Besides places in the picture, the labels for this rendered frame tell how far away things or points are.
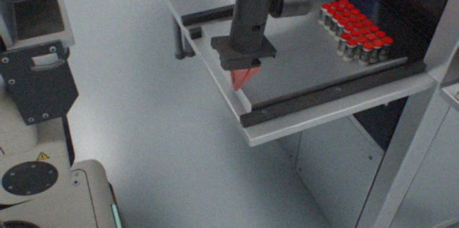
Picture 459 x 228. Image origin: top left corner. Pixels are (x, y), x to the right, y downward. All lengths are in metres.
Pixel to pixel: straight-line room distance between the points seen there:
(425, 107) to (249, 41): 0.44
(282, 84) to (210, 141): 1.08
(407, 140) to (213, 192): 0.90
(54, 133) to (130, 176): 0.93
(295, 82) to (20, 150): 0.54
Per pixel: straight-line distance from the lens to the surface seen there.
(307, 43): 0.97
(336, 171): 1.42
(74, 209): 1.46
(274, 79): 0.87
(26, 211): 1.51
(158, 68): 2.28
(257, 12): 0.69
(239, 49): 0.73
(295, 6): 0.73
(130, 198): 1.78
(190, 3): 1.10
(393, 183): 1.19
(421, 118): 1.02
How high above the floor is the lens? 1.46
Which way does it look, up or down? 44 degrees down
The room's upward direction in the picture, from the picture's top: straight up
